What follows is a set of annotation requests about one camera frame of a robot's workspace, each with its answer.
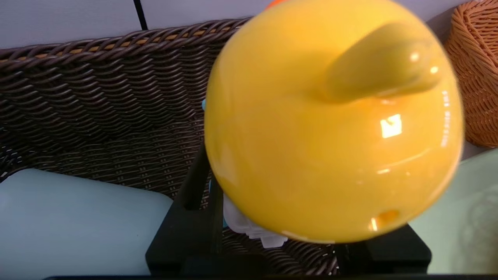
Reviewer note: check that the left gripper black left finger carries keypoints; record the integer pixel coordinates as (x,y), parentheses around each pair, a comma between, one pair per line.
(190,233)

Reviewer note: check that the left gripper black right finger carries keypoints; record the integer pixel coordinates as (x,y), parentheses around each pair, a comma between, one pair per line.
(385,254)

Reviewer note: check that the blue-grey plastic cup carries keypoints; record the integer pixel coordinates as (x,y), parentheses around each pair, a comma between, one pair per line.
(78,225)

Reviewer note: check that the yellow duck toy car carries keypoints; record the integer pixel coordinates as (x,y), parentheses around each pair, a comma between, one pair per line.
(311,136)

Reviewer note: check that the dark brown wicker basket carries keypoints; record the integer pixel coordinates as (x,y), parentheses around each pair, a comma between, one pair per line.
(97,97)

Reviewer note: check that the orange rectangular wicker basket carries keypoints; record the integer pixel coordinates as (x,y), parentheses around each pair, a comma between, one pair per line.
(476,77)

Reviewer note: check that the light green plastic tray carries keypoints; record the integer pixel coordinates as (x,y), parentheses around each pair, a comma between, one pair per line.
(459,217)

